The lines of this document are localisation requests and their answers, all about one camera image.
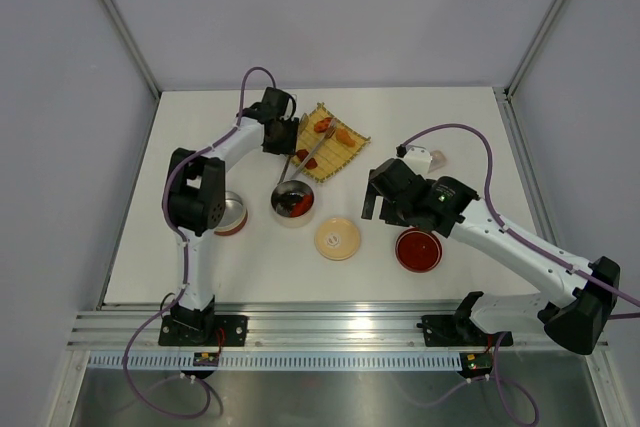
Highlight red round lid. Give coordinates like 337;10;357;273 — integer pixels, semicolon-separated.
394;228;443;274

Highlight dark red meat slice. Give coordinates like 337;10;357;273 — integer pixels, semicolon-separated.
296;149;318;170

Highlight aluminium frame post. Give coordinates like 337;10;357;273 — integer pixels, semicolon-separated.
504;0;569;102
98;0;162;101

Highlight right aluminium frame post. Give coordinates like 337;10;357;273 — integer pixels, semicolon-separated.
504;0;569;102

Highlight aluminium mounting rail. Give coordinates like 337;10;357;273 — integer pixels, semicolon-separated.
67;300;566;352

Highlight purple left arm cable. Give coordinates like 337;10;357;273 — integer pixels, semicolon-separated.
123;66;279;418

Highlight metal serving tongs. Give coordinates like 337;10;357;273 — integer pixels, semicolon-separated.
276;117;337;187

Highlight black sea cucumber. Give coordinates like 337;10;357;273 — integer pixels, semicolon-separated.
275;191;303;217

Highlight red sausage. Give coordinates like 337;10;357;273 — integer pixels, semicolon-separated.
290;194;314;218

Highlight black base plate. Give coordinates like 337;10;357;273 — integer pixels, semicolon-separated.
158;315;248;347
416;314;501;347

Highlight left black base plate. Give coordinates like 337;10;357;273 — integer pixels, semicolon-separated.
158;315;248;347

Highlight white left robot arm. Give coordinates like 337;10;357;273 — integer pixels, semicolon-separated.
159;87;299;348

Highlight orange fried chicken piece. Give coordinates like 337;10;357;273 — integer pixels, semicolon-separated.
334;128;355;148

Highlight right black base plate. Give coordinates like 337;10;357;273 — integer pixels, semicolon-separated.
416;314;501;347

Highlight white slotted cable duct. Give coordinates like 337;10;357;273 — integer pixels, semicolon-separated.
88;351;463;372

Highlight left aluminium frame post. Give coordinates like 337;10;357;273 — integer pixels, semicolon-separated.
98;0;162;101

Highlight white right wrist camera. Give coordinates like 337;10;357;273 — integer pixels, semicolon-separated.
396;145;432;177

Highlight woven bamboo tray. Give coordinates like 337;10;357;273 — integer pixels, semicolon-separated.
292;102;371;184

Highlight beige steel lunch container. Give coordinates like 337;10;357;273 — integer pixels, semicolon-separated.
270;180;315;228

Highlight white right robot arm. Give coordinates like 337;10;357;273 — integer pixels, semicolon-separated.
362;158;620;355

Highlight orange spotted food piece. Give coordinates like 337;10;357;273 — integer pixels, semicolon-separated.
314;117;333;133

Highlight red-based steel lunch container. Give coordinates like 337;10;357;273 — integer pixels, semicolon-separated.
214;191;248;236

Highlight cream round lid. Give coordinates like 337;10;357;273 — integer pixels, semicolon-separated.
314;217;361;261

